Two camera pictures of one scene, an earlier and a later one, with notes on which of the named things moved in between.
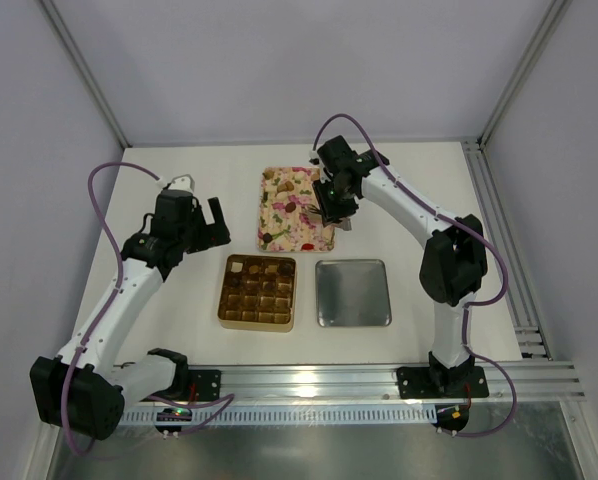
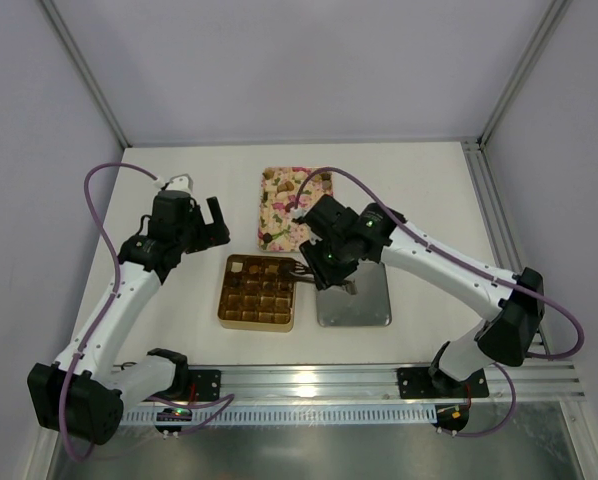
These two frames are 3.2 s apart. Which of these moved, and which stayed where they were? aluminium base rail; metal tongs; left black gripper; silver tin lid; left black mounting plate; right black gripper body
Moved: right black gripper body; metal tongs
Stayed: left black gripper; aluminium base rail; silver tin lid; left black mounting plate
